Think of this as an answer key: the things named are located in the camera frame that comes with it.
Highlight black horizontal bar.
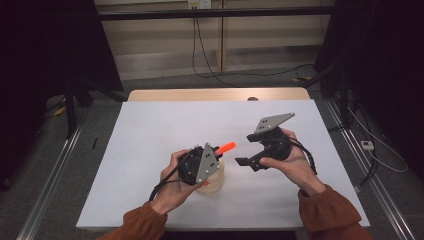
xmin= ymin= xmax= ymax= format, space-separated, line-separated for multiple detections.
xmin=97 ymin=5 xmax=335 ymax=22

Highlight black metal stand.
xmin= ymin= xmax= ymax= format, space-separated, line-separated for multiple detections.
xmin=295 ymin=62 xmax=355 ymax=132
xmin=62 ymin=75 xmax=128 ymax=140

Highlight black curtain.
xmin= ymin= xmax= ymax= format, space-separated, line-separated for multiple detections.
xmin=0 ymin=0 xmax=124 ymax=192
xmin=312 ymin=0 xmax=424 ymax=172

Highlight aluminium floor rail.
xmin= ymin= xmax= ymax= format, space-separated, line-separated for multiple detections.
xmin=15 ymin=122 xmax=85 ymax=240
xmin=324 ymin=99 xmax=417 ymax=240

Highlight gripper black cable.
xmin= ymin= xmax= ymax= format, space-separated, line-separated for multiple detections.
xmin=148 ymin=147 xmax=198 ymax=202
xmin=285 ymin=136 xmax=319 ymax=176

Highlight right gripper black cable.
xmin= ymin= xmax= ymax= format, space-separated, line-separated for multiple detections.
xmin=285 ymin=136 xmax=319 ymax=176

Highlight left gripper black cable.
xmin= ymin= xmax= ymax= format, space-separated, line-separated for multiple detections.
xmin=148 ymin=147 xmax=198 ymax=202

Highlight black wall cable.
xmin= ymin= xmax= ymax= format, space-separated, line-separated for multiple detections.
xmin=191 ymin=16 xmax=240 ymax=89
xmin=194 ymin=16 xmax=315 ymax=79

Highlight person's left hand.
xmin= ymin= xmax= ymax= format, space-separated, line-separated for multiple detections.
xmin=150 ymin=148 xmax=204 ymax=215

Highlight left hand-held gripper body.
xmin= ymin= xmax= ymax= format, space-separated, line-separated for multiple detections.
xmin=177 ymin=142 xmax=221 ymax=187

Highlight orange highlighter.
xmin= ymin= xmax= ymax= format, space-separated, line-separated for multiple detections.
xmin=214 ymin=141 xmax=237 ymax=156

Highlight person's right hand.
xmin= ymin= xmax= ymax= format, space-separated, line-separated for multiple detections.
xmin=259 ymin=128 xmax=326 ymax=197

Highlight white table mat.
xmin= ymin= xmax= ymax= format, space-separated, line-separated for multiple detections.
xmin=75 ymin=99 xmax=371 ymax=231

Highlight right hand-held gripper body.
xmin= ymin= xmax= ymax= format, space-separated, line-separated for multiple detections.
xmin=251 ymin=112 xmax=296 ymax=173

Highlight white wall socket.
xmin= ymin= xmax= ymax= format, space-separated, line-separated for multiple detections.
xmin=187 ymin=0 xmax=213 ymax=10

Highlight white floor cable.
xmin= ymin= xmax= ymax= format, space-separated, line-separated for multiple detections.
xmin=347 ymin=105 xmax=410 ymax=174

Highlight round wooden pen holder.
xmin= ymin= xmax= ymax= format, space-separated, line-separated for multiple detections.
xmin=195 ymin=159 xmax=225 ymax=196

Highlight black floor cable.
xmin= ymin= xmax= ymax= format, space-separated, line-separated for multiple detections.
xmin=357 ymin=109 xmax=380 ymax=188

